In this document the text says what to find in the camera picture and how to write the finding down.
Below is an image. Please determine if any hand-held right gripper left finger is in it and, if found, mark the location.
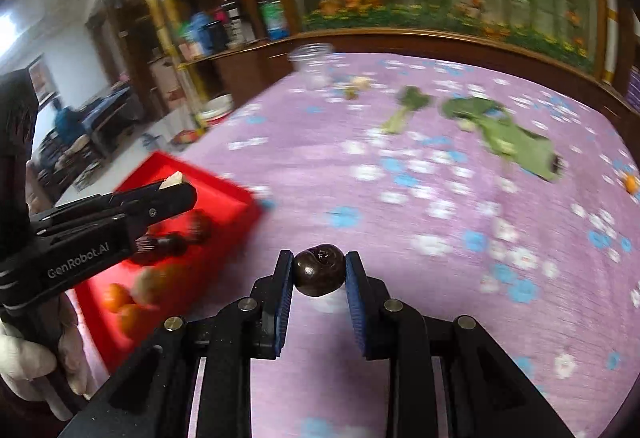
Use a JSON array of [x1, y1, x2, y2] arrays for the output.
[[57, 249, 295, 438]]

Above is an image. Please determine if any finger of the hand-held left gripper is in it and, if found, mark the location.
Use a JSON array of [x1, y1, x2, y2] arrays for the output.
[[131, 234, 189, 265], [29, 182, 197, 239]]

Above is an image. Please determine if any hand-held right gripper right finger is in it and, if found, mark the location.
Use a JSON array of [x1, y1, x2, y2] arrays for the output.
[[345, 252, 576, 438]]

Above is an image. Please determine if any red date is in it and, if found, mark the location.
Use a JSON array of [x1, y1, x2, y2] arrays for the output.
[[187, 210, 213, 244]]

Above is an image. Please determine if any large dark plum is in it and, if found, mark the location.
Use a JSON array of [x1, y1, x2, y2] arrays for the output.
[[292, 243, 347, 300]]

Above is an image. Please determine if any red box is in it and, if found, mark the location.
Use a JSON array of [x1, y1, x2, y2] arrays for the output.
[[67, 150, 266, 371]]

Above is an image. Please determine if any person's left hand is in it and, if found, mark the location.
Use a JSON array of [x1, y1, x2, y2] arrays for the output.
[[0, 297, 92, 422]]

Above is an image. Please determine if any purple floral tablecloth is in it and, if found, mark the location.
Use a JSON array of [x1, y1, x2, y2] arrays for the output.
[[65, 52, 640, 438]]

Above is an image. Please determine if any white bucket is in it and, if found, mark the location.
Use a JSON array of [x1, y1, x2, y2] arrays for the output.
[[200, 94, 235, 126]]

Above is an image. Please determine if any wooden cabinet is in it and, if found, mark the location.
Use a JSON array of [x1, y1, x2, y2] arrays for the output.
[[185, 30, 640, 129]]

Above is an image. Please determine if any blue jug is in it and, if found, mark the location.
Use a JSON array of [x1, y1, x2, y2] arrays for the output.
[[190, 12, 213, 56]]

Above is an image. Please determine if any black mug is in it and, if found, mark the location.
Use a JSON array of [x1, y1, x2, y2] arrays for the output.
[[207, 20, 228, 53]]

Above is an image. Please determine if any steel thermos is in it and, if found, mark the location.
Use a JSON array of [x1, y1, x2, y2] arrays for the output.
[[222, 0, 246, 44]]

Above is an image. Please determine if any clear plastic cup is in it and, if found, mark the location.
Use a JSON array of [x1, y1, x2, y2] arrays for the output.
[[290, 43, 333, 90]]

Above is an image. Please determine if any small bok choy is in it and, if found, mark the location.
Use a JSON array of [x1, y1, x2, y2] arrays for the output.
[[381, 86, 432, 135]]

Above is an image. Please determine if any green label plastic bottle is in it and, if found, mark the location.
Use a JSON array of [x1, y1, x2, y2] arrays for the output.
[[259, 0, 290, 40]]

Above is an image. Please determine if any large bok choy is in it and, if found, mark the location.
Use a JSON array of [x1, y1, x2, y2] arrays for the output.
[[440, 95, 563, 182]]

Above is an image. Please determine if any purple bottle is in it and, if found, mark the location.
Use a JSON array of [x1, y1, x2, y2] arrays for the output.
[[626, 68, 640, 111]]

